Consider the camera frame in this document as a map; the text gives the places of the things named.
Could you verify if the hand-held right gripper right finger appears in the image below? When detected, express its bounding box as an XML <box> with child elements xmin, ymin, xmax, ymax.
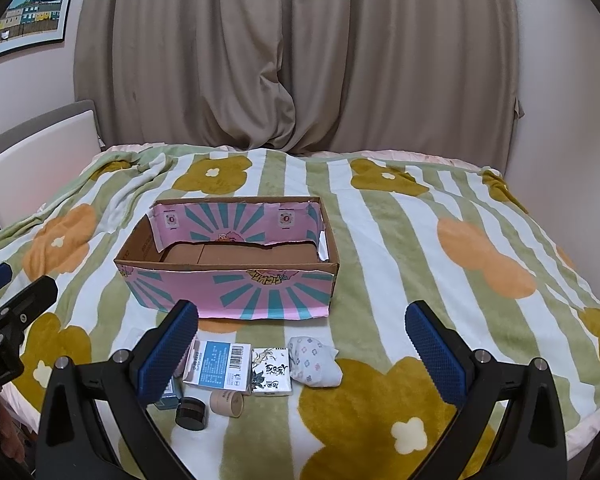
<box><xmin>404</xmin><ymin>300</ymin><xmax>567</xmax><ymax>480</ymax></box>

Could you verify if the beige curtain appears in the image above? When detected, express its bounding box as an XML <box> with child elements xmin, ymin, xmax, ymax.
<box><xmin>74</xmin><ymin>0</ymin><xmax>523</xmax><ymax>157</ymax></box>

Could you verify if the black round jar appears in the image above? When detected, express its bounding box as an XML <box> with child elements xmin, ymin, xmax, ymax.
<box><xmin>175</xmin><ymin>396</ymin><xmax>208</xmax><ymax>431</ymax></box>

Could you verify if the small teal box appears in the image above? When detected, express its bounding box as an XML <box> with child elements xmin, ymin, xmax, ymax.
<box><xmin>157</xmin><ymin>380</ymin><xmax>186</xmax><ymax>411</ymax></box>

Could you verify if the blue and white carton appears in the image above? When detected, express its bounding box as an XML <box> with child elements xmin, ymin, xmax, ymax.
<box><xmin>182</xmin><ymin>339</ymin><xmax>252</xmax><ymax>397</ymax></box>

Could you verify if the beige padded headboard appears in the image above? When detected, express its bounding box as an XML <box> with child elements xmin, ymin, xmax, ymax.
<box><xmin>0</xmin><ymin>100</ymin><xmax>104</xmax><ymax>241</ymax></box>

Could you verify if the green striped floral blanket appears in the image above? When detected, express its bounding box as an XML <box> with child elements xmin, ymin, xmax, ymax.
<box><xmin>0</xmin><ymin>142</ymin><xmax>600</xmax><ymax>480</ymax></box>

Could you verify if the framed wall poster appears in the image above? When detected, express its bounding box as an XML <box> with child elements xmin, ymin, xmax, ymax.
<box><xmin>0</xmin><ymin>0</ymin><xmax>81</xmax><ymax>66</ymax></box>

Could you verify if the black and white printed carton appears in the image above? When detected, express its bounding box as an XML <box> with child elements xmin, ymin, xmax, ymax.
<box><xmin>250</xmin><ymin>347</ymin><xmax>293</xmax><ymax>397</ymax></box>

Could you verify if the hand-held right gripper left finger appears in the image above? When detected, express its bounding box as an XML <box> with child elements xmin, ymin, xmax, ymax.
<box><xmin>36</xmin><ymin>299</ymin><xmax>201</xmax><ymax>480</ymax></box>

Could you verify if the pink printed cardboard box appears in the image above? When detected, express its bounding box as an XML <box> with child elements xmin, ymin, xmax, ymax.
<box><xmin>114</xmin><ymin>196</ymin><xmax>341</xmax><ymax>322</ymax></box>

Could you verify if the beige round jar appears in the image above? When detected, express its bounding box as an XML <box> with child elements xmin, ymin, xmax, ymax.
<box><xmin>210</xmin><ymin>390</ymin><xmax>244</xmax><ymax>418</ymax></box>

